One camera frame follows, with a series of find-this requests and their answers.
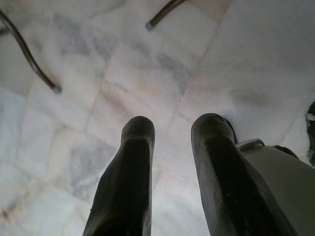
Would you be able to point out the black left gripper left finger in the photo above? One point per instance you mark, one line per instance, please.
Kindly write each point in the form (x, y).
(128, 182)

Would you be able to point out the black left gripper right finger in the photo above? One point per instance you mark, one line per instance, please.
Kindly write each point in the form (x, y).
(229, 177)

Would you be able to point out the black robot foot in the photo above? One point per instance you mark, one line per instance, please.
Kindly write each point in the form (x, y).
(311, 116)

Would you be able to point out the dark brown curved chair leg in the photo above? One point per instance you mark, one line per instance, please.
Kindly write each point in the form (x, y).
(29, 52)
(163, 12)

